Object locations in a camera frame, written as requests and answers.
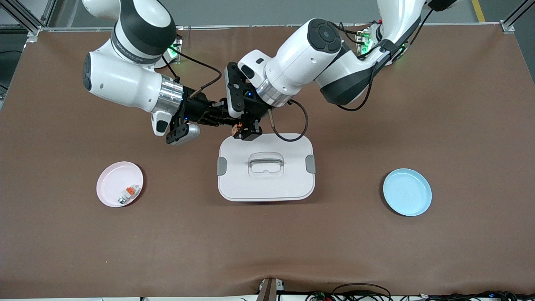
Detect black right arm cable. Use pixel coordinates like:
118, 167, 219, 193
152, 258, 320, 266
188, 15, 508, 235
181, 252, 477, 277
161, 44, 223, 99

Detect blue round plate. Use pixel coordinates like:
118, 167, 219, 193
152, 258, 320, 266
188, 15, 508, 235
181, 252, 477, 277
383, 168, 433, 217

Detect brown table mat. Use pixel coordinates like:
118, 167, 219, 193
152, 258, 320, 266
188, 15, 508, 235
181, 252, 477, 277
0, 23, 535, 299

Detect black cable bundle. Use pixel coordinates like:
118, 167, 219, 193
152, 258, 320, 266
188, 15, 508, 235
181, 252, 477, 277
305, 283, 535, 301

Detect white lidded storage box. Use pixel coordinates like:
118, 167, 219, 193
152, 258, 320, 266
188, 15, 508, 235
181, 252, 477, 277
217, 133, 316, 202

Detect aluminium frame post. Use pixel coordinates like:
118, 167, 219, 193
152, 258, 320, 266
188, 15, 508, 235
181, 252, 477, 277
501, 0, 535, 34
0, 0, 57, 37

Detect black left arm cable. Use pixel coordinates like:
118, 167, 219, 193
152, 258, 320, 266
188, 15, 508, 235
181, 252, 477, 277
267, 6, 437, 143

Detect black left base cables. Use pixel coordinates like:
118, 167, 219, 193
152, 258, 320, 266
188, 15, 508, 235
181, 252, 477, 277
334, 20, 379, 54

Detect white and orange switch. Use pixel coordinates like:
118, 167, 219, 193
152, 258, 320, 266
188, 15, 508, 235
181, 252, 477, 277
118, 185, 140, 205

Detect pink round plate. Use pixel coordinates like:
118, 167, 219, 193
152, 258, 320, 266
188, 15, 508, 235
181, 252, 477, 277
96, 161, 144, 208

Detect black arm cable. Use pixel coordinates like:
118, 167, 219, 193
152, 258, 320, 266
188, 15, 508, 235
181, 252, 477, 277
161, 44, 223, 99
267, 6, 437, 143

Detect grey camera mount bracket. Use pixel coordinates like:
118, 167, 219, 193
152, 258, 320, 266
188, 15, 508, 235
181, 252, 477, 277
256, 277, 285, 301

